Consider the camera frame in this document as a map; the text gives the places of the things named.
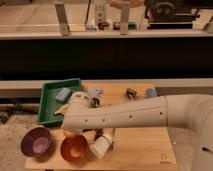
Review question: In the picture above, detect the white cup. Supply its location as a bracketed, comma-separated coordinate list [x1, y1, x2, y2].
[89, 133, 113, 159]

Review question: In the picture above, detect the orange apple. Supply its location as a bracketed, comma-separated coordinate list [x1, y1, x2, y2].
[63, 130, 80, 138]

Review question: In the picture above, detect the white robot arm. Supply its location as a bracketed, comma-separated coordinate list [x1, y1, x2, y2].
[62, 91, 213, 171]

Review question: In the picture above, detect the red bowl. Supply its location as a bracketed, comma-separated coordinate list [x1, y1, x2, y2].
[60, 135, 88, 162]

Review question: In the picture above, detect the purple bowl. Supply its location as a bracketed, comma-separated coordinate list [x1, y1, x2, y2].
[20, 127, 52, 157]

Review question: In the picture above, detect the blue sponge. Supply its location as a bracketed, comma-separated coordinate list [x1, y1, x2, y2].
[55, 87, 72, 102]

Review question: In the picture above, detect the blue round object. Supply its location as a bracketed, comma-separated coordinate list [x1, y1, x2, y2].
[144, 88, 157, 99]

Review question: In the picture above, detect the green plastic tray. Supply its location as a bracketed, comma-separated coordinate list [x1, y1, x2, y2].
[37, 78, 81, 127]

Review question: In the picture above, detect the wooden cutting board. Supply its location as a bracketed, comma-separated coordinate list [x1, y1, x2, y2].
[24, 82, 179, 171]

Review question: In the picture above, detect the white bottle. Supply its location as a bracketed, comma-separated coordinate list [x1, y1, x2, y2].
[94, 0, 107, 26]

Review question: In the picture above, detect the black machine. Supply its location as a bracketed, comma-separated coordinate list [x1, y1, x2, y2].
[144, 0, 200, 29]

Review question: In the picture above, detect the grey post right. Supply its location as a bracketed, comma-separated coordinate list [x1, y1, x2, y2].
[120, 1, 130, 35]

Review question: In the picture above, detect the grey post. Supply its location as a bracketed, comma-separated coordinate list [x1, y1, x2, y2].
[55, 3, 70, 36]
[120, 1, 130, 35]

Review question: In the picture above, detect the grey post left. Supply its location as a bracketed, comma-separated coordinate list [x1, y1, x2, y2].
[55, 3, 70, 36]

